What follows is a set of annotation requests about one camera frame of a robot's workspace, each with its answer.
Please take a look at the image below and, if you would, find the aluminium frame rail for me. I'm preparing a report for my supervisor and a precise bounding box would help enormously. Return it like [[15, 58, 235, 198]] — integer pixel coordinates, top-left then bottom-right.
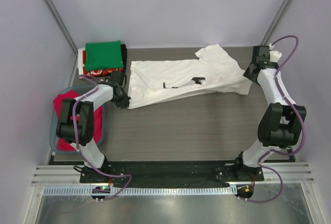
[[31, 162, 314, 186]]

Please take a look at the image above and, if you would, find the grey laundry basket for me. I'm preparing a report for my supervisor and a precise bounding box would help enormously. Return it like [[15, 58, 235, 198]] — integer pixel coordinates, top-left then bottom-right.
[[49, 84, 108, 155]]

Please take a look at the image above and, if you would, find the folded white t-shirt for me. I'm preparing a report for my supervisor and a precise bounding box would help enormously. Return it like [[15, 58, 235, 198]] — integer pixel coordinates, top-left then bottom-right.
[[77, 48, 86, 75]]

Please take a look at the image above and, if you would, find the folded red printed t-shirt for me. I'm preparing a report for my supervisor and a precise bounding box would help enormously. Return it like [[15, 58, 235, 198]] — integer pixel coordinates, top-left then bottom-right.
[[85, 55, 123, 77]]

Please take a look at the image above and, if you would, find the right aluminium corner post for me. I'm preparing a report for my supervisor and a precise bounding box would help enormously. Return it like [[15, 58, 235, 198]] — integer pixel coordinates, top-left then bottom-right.
[[261, 0, 293, 45]]

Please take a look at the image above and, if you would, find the white printed t-shirt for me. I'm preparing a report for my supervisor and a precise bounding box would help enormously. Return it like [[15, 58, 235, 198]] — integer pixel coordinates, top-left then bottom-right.
[[128, 44, 251, 109]]

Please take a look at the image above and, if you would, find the left aluminium corner post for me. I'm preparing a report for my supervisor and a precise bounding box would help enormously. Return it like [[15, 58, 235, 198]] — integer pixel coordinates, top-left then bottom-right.
[[30, 0, 78, 51]]

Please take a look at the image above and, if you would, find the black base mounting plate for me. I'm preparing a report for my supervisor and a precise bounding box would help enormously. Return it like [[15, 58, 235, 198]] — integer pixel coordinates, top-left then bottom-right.
[[79, 159, 264, 189]]

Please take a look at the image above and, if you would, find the slotted grey cable duct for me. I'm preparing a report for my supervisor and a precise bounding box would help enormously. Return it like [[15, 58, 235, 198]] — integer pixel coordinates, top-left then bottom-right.
[[43, 185, 237, 197]]

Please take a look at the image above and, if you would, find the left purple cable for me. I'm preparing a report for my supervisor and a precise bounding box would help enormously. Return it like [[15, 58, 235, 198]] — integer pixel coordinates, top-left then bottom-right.
[[72, 74, 134, 202]]

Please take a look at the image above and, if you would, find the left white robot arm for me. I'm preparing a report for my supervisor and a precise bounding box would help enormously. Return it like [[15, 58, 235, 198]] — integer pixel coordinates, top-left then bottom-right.
[[56, 71, 130, 182]]

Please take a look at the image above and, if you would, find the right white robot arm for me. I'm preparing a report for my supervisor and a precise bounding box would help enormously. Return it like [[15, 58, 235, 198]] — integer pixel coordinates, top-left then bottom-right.
[[233, 46, 306, 180]]

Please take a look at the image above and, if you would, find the aluminium corner post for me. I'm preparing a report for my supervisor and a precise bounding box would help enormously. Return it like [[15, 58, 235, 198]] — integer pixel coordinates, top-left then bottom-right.
[[261, 0, 293, 45], [30, 0, 78, 51]]

